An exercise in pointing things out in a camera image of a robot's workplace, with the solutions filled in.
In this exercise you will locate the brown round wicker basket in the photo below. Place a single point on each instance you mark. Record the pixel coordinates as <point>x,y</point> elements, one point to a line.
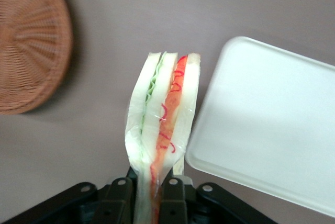
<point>31,43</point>

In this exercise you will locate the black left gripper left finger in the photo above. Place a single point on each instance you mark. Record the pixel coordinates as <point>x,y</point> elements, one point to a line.
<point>117,203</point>

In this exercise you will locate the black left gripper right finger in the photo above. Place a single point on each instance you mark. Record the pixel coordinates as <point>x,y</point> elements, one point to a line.
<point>174,203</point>

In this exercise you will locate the cream rectangular tray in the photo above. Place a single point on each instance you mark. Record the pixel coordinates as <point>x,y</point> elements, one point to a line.
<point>261,116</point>

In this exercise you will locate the triangle sandwich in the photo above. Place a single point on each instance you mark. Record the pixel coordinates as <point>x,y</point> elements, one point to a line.
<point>162,109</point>

